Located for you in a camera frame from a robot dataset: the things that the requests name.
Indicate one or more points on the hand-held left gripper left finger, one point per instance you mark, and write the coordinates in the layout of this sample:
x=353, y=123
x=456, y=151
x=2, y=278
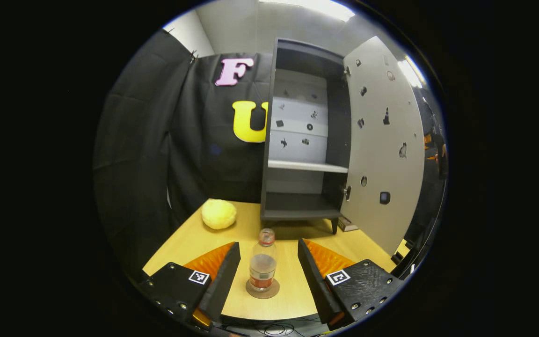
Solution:
x=225, y=276

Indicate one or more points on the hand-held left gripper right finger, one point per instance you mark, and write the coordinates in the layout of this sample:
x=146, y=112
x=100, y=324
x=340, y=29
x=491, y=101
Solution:
x=314, y=276

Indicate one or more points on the clear plastic bottle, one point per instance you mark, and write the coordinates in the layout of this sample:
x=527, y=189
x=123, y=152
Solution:
x=263, y=262

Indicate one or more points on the round brown coaster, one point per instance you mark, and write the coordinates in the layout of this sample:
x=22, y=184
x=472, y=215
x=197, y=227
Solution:
x=272, y=291

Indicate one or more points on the dark grey cabinet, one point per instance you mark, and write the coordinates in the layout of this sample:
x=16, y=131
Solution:
x=297, y=206

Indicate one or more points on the metal door hinge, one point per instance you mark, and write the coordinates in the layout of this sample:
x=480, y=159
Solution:
x=346, y=71
x=347, y=193

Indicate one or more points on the yellow plush ball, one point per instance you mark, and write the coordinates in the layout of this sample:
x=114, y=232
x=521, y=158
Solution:
x=219, y=214

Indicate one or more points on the small ceiling light panel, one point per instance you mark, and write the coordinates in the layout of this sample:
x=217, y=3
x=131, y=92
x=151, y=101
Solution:
x=412, y=72

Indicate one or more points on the black backdrop cloth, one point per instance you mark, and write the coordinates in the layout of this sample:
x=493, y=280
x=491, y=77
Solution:
x=157, y=140

